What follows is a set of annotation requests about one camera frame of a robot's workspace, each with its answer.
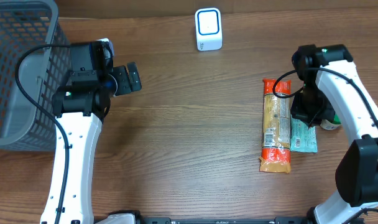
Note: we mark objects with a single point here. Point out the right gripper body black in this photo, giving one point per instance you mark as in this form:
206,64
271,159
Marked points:
305,111

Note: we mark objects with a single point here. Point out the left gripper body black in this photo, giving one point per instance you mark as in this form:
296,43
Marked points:
121,79

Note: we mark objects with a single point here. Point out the teal tissue pack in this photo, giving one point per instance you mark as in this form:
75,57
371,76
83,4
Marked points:
303,138

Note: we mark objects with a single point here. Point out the spaghetti pack orange ends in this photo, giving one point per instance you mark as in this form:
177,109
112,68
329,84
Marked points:
276,129

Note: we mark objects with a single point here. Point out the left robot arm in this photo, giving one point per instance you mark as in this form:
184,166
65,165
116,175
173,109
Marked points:
80,108

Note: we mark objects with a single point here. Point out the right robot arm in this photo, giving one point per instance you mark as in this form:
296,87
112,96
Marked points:
332,89

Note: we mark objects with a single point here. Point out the white barcode scanner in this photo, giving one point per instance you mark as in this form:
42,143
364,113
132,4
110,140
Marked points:
208,28

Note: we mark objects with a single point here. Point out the grey plastic mesh basket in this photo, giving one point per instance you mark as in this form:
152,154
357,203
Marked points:
32,44

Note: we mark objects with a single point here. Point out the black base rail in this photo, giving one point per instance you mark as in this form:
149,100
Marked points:
277,220

